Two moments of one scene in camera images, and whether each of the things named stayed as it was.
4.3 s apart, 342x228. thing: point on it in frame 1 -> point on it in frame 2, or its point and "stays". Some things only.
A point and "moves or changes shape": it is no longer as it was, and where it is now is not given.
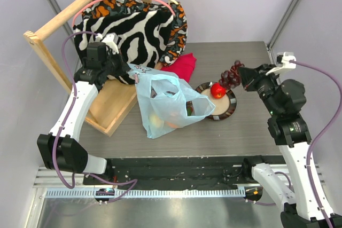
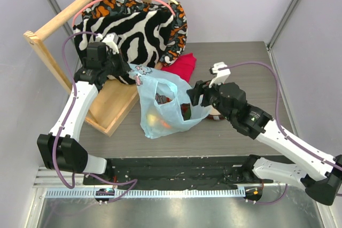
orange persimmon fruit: (170, 124) -> (165, 124)
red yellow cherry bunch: (190, 109) moves or changes shape
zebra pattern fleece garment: (138, 37) stays
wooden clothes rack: (111, 102) stays
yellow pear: (156, 120) moves or changes shape
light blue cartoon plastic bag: (168, 102) stays
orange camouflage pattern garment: (103, 5) stays
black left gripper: (124, 67) stays
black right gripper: (253, 79) -> (201, 94)
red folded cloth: (183, 67) stays
